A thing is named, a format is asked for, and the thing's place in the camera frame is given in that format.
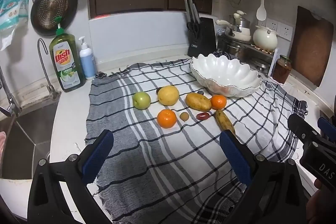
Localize yellow mango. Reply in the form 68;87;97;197
185;92;212;111

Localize blue pump bottle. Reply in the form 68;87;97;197
79;36;96;81

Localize white scalloped bowl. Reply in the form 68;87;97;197
189;53;263;98

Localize person's right hand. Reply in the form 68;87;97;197
306;179;336;224

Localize large steel stockpot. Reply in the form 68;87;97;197
223;39;250;62

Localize white counter shelf rack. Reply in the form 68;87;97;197
218;34;280;76

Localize steel sink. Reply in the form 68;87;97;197
0;102;58;180

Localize green apple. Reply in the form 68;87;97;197
132;92;151;110

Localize white rice spoon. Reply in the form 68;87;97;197
256;0;267;21

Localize thin curved chrome faucet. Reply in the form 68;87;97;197
37;38;61;100

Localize spotted banana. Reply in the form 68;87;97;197
215;110;236;135

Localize green dish soap bottle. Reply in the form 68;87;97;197
49;17;86;93

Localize orange mandarin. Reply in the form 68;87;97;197
157;109;177;128
210;95;227;110

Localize steel pan lid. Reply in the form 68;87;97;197
249;55;272;73

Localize cream ceramic casserole pot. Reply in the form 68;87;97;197
253;25;279;51

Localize brown wooden cutting board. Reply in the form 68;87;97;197
289;6;334;87

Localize white coaster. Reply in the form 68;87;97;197
270;78;287;87

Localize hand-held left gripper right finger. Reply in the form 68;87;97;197
219;130;309;224

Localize chrome sink faucet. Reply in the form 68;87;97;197
0;64;23;117

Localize black white checked cloth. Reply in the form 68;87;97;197
84;57;308;224

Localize teal plastic bag pack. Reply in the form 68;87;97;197
0;0;32;51

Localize glass jar brown paste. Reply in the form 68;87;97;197
272;55;292;84

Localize black knife block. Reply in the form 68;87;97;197
187;17;217;58

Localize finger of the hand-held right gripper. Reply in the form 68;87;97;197
317;117;336;140
287;114;319;144

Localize white saucepan cream handle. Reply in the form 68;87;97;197
215;19;252;42

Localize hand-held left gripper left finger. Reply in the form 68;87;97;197
28;130;114;224

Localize steel pot cream handle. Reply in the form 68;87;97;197
229;10;251;31

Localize black kitchen scissors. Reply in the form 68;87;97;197
186;21;200;38

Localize wooden trivet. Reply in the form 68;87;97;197
251;44;273;53

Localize yellow lemon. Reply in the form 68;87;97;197
157;85;180;106

